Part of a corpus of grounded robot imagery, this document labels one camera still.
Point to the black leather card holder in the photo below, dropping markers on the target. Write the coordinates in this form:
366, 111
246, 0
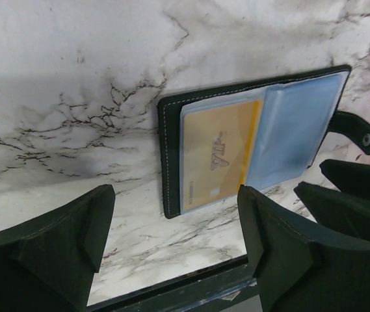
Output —
299, 110

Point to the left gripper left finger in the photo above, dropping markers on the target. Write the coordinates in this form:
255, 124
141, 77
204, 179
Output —
48, 262

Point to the orange credit card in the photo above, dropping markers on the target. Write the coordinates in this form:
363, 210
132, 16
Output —
217, 148

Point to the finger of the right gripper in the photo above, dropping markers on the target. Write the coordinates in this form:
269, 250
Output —
342, 220
349, 177

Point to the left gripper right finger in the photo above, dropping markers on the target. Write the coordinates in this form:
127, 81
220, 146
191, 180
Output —
295, 276

